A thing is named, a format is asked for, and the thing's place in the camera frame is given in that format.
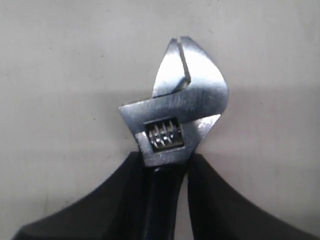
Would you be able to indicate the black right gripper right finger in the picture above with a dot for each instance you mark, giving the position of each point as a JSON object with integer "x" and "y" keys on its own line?
{"x": 219, "y": 212}

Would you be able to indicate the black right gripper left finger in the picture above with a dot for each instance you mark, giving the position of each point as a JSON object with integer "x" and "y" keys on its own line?
{"x": 110, "y": 212}

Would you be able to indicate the adjustable wrench black handle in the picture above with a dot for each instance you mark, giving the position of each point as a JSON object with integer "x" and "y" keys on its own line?
{"x": 189, "y": 96}

